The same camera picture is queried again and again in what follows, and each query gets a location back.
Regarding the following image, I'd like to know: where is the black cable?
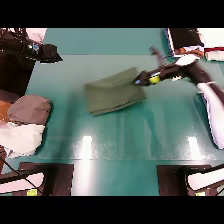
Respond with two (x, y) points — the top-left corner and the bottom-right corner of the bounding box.
(1, 148), (44, 197)

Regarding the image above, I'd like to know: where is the white garment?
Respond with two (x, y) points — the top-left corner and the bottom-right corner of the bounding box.
(0, 121), (46, 160)
(201, 94), (224, 150)

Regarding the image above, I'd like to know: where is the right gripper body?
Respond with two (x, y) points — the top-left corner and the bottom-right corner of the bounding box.
(134, 67), (163, 86)

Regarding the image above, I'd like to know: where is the black garment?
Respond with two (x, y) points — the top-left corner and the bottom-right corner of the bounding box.
(168, 28), (205, 51)

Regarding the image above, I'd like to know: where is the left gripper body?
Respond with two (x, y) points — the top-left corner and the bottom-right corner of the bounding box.
(39, 43), (64, 65)

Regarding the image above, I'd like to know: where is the green T-shirt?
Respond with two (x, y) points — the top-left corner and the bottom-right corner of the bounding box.
(83, 66), (148, 117)

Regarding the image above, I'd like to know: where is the grey-brown garment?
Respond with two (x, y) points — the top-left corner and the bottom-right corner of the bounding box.
(7, 94), (53, 127)

